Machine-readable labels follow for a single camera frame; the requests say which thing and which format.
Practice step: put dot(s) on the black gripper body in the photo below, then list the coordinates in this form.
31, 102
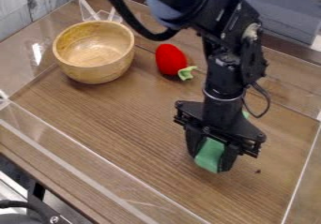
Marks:
219, 116

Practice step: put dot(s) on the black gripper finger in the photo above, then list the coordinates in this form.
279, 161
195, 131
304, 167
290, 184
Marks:
195, 139
232, 150

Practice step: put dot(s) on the green rectangular block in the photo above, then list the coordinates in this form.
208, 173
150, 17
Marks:
208, 156

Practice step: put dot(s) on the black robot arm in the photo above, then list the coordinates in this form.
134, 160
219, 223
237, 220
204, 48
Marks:
229, 26

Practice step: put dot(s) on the light brown wooden bowl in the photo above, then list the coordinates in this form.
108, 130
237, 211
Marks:
94, 51

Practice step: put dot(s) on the red felt strawberry toy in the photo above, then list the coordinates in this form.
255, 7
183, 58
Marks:
172, 62

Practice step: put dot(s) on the grey blue sofa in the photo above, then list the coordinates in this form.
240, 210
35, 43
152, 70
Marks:
294, 19

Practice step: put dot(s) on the black metal table bracket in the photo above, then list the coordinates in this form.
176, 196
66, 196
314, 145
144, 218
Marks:
50, 216

